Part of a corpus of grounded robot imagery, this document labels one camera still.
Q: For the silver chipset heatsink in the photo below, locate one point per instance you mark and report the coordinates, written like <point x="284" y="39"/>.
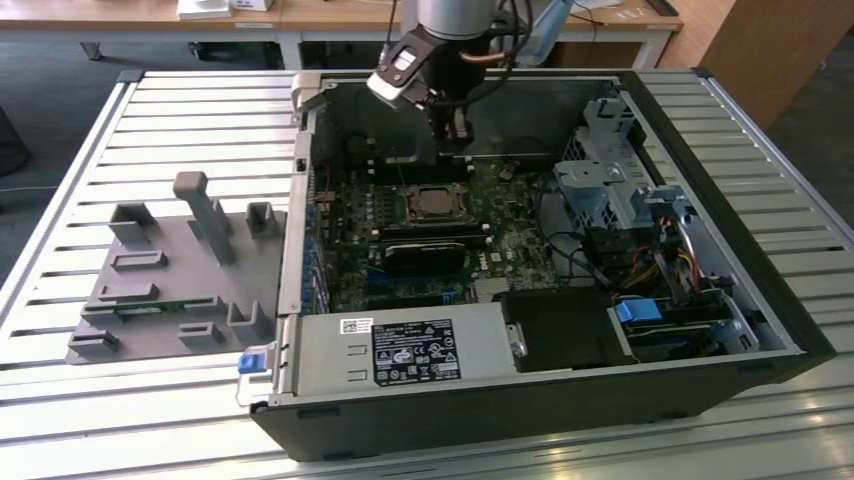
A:
<point x="490" y="289"/>

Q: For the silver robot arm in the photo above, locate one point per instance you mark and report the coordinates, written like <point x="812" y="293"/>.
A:
<point x="454" y="17"/>

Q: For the grey parts rack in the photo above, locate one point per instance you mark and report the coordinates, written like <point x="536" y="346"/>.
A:
<point x="168" y="280"/>

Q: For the silver power supply with label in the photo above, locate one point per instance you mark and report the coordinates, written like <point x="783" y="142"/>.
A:
<point x="321" y="360"/>

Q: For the metal drive cage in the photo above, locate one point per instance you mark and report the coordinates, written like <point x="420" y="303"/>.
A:
<point x="588" y="200"/>

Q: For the wooden desk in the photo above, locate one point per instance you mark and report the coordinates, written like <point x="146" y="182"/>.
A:
<point x="321" y="22"/>
<point x="101" y="20"/>

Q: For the white box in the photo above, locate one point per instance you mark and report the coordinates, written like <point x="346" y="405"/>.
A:
<point x="204" y="10"/>
<point x="253" y="5"/>

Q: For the blue case latch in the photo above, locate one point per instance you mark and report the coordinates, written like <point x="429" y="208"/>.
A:
<point x="250" y="364"/>

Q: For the CPU socket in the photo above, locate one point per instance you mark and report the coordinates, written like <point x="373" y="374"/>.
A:
<point x="437" y="186"/>

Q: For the green RAM stick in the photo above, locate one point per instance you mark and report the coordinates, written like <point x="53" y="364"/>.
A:
<point x="168" y="306"/>

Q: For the black plastic cover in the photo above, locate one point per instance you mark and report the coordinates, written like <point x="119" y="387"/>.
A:
<point x="568" y="330"/>

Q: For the wooden cabinet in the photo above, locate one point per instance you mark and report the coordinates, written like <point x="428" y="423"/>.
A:
<point x="768" y="50"/>

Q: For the black open PC case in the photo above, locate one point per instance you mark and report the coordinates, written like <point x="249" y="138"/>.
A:
<point x="468" y="425"/>

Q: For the black graphics card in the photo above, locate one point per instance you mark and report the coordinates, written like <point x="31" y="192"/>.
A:
<point x="428" y="260"/>

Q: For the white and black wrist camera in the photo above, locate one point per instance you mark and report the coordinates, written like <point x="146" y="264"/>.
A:
<point x="401" y="65"/>

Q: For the pale blue teach pendant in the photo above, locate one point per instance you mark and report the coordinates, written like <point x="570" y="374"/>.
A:
<point x="544" y="35"/>

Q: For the round silver coin battery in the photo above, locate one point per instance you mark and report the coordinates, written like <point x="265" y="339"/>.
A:
<point x="508" y="173"/>

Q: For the green motherboard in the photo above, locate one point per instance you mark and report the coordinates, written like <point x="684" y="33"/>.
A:
<point x="528" y="250"/>

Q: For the RAM slot with black latches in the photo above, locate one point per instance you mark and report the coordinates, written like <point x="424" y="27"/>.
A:
<point x="428" y="239"/>
<point x="428" y="178"/>
<point x="414" y="229"/>

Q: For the blue disk carrier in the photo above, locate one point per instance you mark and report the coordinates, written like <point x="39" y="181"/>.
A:
<point x="637" y="312"/>

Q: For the thin metal locking lever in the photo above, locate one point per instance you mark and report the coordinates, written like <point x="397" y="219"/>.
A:
<point x="441" y="222"/>
<point x="401" y="177"/>

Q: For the RAM slot with white latches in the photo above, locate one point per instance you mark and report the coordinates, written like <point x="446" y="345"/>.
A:
<point x="428" y="159"/>

